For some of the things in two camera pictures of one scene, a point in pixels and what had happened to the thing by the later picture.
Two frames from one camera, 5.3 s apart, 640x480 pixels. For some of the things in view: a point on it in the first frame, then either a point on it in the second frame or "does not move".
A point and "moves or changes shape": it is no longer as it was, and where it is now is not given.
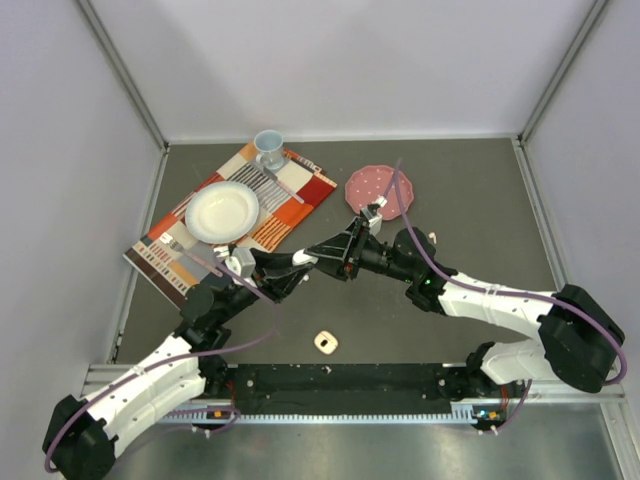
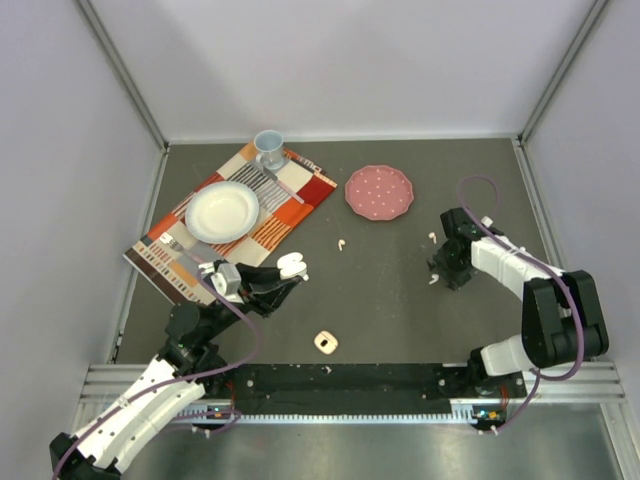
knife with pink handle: (283, 185) does not move
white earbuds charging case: (299, 257) moves or changes shape
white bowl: (221, 212) does not move
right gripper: (335, 251) to (454, 278)
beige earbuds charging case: (326, 343) does not move
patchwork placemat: (171, 254) does not move
